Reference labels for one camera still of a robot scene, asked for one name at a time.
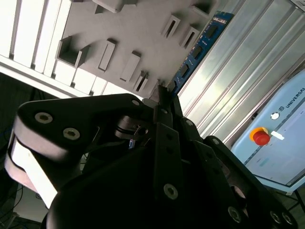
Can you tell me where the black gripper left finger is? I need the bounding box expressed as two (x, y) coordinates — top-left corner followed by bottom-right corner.
(4, 84), (181, 210)

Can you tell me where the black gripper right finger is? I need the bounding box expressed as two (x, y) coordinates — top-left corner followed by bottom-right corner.
(166, 94), (298, 229)

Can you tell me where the blue RAM stick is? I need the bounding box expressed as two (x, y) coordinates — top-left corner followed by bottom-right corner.
(166, 10), (235, 96)

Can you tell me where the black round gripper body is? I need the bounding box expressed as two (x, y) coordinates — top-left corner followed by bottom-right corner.
(40, 115), (236, 229)

